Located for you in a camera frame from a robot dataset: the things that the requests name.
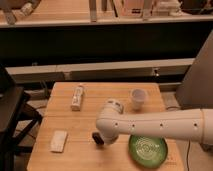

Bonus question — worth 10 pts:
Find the black eraser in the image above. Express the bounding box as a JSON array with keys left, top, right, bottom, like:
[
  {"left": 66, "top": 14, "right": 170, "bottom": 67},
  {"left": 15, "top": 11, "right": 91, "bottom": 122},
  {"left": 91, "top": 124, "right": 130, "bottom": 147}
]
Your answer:
[{"left": 92, "top": 132, "right": 104, "bottom": 145}]

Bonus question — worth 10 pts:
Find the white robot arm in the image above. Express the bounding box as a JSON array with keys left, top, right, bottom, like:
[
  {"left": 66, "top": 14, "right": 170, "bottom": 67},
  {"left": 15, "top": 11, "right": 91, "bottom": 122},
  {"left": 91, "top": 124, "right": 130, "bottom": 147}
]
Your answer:
[{"left": 96, "top": 99, "right": 213, "bottom": 145}]

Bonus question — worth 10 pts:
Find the white plastic cup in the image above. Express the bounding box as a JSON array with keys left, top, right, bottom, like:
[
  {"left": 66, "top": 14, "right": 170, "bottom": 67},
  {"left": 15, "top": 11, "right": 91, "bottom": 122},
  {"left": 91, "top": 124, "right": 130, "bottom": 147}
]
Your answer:
[{"left": 130, "top": 89, "right": 147, "bottom": 110}]

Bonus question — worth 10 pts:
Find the white sponge block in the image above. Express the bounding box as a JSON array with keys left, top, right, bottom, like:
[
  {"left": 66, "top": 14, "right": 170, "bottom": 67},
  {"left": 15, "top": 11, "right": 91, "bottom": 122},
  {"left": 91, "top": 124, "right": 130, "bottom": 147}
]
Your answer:
[{"left": 50, "top": 130, "right": 68, "bottom": 153}]

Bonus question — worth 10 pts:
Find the green plate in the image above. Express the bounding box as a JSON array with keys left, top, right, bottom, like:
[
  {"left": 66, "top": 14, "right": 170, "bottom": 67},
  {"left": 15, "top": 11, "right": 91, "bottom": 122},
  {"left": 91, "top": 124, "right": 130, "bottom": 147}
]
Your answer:
[{"left": 128, "top": 135, "right": 168, "bottom": 169}]

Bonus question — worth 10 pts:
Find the black chair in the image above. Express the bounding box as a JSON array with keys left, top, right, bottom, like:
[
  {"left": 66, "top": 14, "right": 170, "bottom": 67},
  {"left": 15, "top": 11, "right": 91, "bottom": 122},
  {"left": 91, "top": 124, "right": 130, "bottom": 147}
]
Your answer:
[{"left": 0, "top": 63, "right": 42, "bottom": 171}]

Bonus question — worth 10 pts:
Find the black cable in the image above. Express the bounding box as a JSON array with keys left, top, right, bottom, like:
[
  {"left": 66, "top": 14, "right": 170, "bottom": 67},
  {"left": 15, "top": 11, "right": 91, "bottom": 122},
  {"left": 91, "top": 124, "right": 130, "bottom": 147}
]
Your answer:
[{"left": 185, "top": 141, "right": 192, "bottom": 171}]

